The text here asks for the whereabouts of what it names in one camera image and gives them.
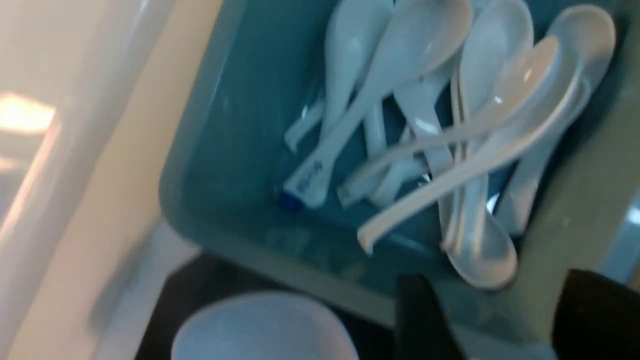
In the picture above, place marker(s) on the white spoon tall centre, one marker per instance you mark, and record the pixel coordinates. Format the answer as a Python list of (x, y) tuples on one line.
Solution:
[(421, 37)]

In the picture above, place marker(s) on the large white plastic tub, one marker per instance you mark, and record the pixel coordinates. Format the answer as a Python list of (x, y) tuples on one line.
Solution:
[(80, 129)]

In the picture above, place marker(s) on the white bowl tray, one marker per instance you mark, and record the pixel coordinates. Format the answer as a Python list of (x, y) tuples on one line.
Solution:
[(264, 325)]

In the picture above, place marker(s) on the white spoon centre right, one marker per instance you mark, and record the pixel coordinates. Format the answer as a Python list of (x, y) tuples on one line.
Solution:
[(519, 83)]

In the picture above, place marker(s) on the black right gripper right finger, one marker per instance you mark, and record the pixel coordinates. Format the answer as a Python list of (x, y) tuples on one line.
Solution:
[(596, 318)]

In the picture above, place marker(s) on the black serving tray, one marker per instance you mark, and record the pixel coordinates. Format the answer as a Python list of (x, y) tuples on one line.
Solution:
[(207, 279)]

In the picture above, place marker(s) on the teal plastic bin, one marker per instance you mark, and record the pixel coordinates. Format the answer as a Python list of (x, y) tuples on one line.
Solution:
[(263, 63)]

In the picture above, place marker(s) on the white spoon far left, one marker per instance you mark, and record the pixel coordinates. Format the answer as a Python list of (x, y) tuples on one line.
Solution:
[(352, 35)]

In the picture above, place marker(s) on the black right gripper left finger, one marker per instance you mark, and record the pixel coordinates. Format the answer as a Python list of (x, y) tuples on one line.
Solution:
[(421, 330)]

